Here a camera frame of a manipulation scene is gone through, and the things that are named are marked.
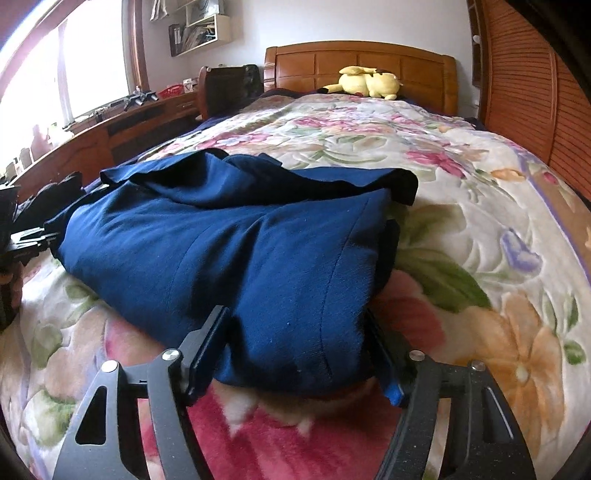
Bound black desk gadget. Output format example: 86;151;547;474
122;90;158;112

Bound wooden desk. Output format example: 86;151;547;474
0;90;205;204

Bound window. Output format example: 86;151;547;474
0;0;141;178

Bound yellow plush toy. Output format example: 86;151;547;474
322;65;404;101

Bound navy blue garment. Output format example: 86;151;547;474
46;148;419;398

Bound wooden headboard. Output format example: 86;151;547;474
264;41;458;114

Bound black cloth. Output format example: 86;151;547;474
17;172;86;228

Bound wooden wardrobe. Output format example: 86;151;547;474
466;0;591;204

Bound black chair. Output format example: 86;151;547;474
198;65;262;120

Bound white wall shelf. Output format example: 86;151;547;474
168;0;232;57

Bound dark blue bed sheet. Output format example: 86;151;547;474
182;89;305;141

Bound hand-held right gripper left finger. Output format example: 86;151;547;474
51;305;232;480

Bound floral blanket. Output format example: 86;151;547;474
0;92;591;480

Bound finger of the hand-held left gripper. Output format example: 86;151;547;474
9;227;62;260

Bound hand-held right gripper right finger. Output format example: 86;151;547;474
365;308;539;480

